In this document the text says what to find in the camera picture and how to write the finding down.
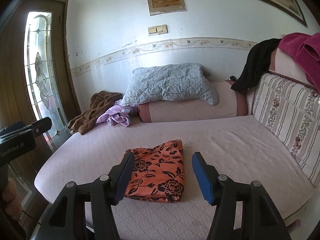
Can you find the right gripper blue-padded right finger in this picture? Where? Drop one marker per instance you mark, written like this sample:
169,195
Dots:
243,211

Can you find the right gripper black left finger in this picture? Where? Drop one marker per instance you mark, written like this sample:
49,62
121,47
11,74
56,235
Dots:
84,211

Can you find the orange black floral garment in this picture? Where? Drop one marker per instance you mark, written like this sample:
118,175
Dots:
158,174

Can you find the left human hand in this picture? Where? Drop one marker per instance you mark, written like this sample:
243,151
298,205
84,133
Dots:
12,200

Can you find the stained glass door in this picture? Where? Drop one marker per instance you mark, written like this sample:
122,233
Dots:
36,79

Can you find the pink quilted mattress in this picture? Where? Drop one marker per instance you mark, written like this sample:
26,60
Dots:
239,147

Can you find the brown garment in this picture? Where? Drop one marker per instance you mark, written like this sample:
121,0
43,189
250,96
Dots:
100,103

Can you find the purple floral cloth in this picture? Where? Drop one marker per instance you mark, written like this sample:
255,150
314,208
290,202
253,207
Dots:
118,114

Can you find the striped floral cushion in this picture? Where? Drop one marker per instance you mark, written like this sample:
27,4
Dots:
290,111

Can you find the pink bolster cushion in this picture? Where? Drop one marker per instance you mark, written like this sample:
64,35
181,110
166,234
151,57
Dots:
231,104

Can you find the grey quilted pillow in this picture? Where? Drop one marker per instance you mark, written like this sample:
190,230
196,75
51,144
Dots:
173,82

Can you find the black garment on headboard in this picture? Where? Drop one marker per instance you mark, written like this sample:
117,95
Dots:
257,63

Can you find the pink padded headboard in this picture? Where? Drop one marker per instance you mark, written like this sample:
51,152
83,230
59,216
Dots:
282,65

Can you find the magenta towel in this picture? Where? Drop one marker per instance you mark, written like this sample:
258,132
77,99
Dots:
304,49

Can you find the beige wall switch plate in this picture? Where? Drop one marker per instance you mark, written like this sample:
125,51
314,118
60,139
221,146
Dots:
160,29

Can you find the small framed wall picture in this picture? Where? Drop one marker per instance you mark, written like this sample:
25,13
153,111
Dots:
157,7

